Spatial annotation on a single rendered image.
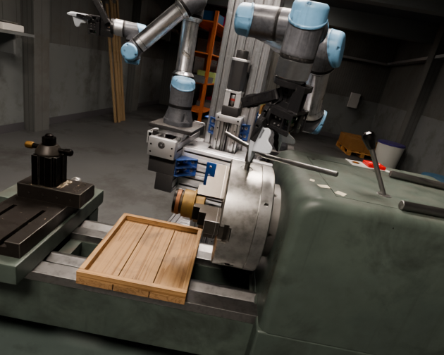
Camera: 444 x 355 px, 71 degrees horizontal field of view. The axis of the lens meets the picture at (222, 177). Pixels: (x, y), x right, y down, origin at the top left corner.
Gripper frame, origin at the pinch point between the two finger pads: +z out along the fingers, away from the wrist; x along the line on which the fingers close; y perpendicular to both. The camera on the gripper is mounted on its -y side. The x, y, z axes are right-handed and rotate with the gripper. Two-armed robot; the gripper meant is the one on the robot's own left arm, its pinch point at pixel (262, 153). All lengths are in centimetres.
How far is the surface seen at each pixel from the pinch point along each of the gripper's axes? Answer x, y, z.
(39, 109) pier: 90, -456, 172
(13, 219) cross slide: -48, -44, 31
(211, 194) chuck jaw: -4.4, -10.8, 18.3
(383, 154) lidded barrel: 602, -90, 202
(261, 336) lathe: -13.2, 22.3, 40.1
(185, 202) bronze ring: -12.1, -13.2, 19.6
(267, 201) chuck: -3.5, 7.4, 9.6
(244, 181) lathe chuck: -4.3, -0.2, 7.4
